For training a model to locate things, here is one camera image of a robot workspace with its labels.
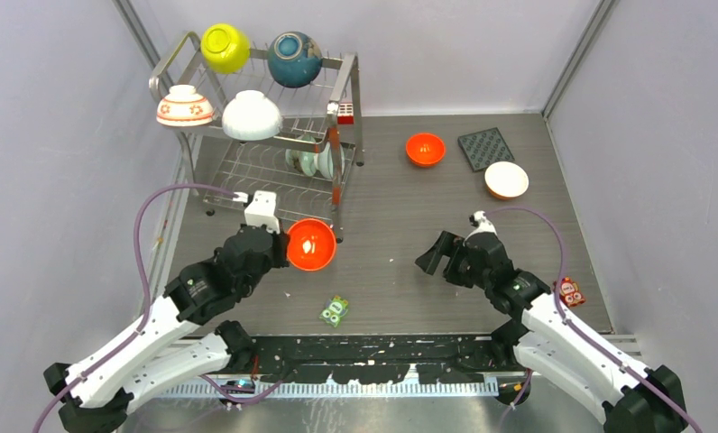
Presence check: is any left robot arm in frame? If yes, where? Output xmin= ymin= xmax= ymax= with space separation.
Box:
xmin=43 ymin=225 xmax=290 ymax=432

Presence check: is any dark blue ceramic bowl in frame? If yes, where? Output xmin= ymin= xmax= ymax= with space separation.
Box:
xmin=267 ymin=31 xmax=323 ymax=88

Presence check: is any red white toy block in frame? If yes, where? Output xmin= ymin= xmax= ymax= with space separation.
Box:
xmin=337 ymin=102 xmax=354 ymax=124

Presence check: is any orange plastic bowl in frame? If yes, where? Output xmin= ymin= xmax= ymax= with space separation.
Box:
xmin=405 ymin=133 xmax=446 ymax=168
xmin=287 ymin=218 xmax=337 ymax=272

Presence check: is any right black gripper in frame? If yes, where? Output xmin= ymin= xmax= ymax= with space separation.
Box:
xmin=416 ymin=229 xmax=492 ymax=290

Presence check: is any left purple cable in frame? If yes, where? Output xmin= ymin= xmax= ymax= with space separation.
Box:
xmin=31 ymin=183 xmax=285 ymax=433

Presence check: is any metal two-tier dish rack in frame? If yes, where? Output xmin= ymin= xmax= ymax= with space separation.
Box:
xmin=149 ymin=32 xmax=364 ymax=241

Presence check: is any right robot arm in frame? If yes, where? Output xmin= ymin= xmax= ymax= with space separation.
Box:
xmin=415 ymin=232 xmax=688 ymax=432

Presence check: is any dark grey studded baseplate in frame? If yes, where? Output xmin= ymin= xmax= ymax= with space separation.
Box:
xmin=457 ymin=127 xmax=515 ymax=172

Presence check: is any yellow bowl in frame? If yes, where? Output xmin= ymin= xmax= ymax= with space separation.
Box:
xmin=200 ymin=23 xmax=251 ymax=75

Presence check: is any orange bowl white inside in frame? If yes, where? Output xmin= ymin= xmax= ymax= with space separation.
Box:
xmin=483 ymin=161 xmax=529 ymax=200

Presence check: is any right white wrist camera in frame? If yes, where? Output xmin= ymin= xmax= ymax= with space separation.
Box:
xmin=465 ymin=210 xmax=496 ymax=241

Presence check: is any pale green ceramic bowl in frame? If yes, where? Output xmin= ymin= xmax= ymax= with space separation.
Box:
xmin=285 ymin=149 xmax=318 ymax=178

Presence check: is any white bowl red pattern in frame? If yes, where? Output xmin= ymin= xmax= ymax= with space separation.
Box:
xmin=156 ymin=85 xmax=215 ymax=127

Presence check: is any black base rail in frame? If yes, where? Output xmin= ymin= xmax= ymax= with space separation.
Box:
xmin=198 ymin=334 xmax=551 ymax=387

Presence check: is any plain white bowl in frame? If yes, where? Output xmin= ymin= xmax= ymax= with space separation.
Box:
xmin=221 ymin=90 xmax=283 ymax=142

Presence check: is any green owl puzzle piece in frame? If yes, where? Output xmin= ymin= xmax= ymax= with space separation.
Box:
xmin=319 ymin=295 xmax=349 ymax=327

